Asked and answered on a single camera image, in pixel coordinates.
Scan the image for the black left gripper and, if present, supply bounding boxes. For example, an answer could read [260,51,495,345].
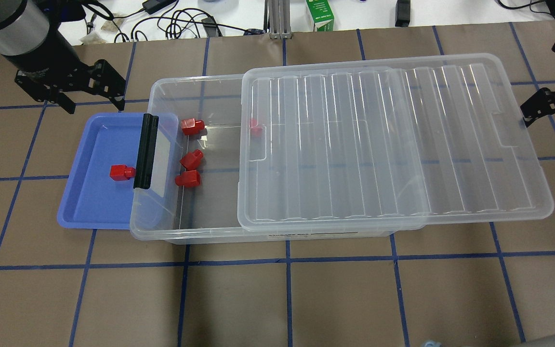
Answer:
[15,49,126,114]

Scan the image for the red block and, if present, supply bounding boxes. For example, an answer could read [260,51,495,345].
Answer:
[181,117,206,136]
[109,164,136,181]
[174,170,202,187]
[249,119,264,138]
[179,149,204,171]

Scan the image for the clear plastic box lid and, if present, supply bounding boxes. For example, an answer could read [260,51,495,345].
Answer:
[237,53,554,233]

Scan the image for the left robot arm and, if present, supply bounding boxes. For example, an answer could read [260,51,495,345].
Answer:
[0,0,126,114]

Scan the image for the clear plastic storage box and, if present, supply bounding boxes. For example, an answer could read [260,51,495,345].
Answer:
[130,62,430,244]

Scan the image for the blue plastic tray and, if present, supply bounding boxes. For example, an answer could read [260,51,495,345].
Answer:
[57,113,144,230]

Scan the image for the black power adapter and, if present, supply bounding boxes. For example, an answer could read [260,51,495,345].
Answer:
[142,0,178,14]

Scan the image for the black device on desk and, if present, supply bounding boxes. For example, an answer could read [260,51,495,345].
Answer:
[395,0,410,27]

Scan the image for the green white carton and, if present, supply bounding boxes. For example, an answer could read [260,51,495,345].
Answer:
[305,0,335,32]

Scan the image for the black cables on desk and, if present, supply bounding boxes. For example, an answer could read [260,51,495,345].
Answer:
[109,7,251,43]

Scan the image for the black box latch handle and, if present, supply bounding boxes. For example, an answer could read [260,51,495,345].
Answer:
[133,113,159,190]

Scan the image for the aluminium frame post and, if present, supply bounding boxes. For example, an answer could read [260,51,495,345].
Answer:
[264,0,292,40]

